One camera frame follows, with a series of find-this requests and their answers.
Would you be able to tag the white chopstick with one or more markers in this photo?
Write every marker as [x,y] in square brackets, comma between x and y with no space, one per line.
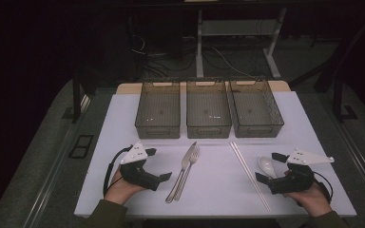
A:
[250,172]
[246,173]

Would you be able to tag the metal floor rail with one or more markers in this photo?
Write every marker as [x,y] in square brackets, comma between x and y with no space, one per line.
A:
[358,158]
[53,171]

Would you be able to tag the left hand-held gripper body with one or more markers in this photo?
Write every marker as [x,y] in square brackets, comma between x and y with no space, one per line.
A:
[136,175]

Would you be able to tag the smoky transparent plastic bin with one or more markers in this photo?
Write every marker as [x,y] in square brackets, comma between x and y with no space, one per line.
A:
[255,107]
[158,109]
[208,109]

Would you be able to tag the person's left hand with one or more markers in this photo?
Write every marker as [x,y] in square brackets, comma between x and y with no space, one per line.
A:
[120,191]

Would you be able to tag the white table mat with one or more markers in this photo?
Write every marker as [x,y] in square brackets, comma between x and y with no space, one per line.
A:
[215,186]

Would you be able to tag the black rectangular floor frame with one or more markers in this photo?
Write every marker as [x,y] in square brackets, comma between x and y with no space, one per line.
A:
[76,155]

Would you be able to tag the black metal stand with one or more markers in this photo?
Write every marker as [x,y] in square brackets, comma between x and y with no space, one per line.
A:
[338,101]

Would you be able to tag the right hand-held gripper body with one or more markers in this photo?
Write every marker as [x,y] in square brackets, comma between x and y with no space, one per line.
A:
[294,182]

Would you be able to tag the white metal desk frame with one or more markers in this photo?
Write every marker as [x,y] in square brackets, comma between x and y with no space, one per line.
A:
[199,47]

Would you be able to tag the steel fork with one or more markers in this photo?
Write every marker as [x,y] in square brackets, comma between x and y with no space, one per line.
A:
[195,156]

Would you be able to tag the steel table knife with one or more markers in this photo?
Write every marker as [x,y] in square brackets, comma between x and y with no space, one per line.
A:
[187,160]

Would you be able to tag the person's right hand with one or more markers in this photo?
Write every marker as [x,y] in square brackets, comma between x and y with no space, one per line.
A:
[313,199]

